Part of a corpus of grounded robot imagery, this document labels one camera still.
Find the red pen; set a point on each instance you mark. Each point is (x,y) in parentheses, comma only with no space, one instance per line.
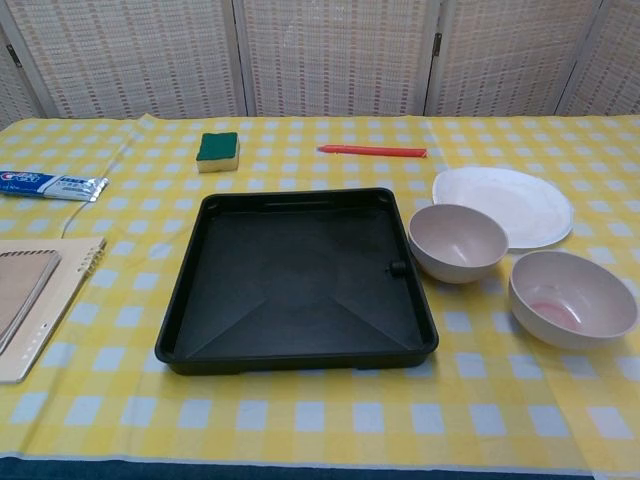
(370,150)

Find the white paper plate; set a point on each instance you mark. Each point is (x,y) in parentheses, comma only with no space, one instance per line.
(525,200)

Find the green yellow sponge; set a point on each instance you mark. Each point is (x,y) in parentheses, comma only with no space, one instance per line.
(218,147)

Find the wooden board with notebook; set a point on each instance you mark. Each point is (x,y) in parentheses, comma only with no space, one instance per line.
(60,300)

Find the yellow white checkered tablecloth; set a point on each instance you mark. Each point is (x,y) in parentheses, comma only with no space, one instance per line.
(320,420)

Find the blue white toothpaste tube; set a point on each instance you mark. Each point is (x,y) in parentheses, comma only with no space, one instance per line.
(45,184)

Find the black square plastic tray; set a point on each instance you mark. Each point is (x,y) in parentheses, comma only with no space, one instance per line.
(300,300)

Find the beige bowl with pink stain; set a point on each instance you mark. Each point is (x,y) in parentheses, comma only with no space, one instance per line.
(572,300)

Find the woven folding screen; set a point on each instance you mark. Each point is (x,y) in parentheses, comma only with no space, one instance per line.
(340,55)

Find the plain beige bowl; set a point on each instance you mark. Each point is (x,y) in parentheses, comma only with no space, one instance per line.
(457,245)

